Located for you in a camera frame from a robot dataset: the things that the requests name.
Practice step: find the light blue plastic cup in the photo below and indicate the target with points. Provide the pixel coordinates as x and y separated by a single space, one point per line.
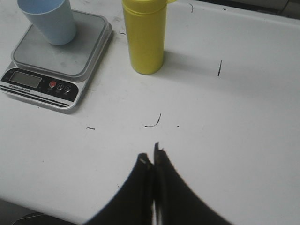
53 18

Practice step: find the silver electronic kitchen scale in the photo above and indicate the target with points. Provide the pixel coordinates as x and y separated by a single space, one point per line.
56 76

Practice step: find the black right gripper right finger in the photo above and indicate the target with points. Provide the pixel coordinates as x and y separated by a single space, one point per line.
175 202

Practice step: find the yellow squeeze bottle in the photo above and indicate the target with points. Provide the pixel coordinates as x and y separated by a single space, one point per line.
145 22

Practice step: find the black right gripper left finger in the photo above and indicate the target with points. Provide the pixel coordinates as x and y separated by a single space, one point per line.
133 203

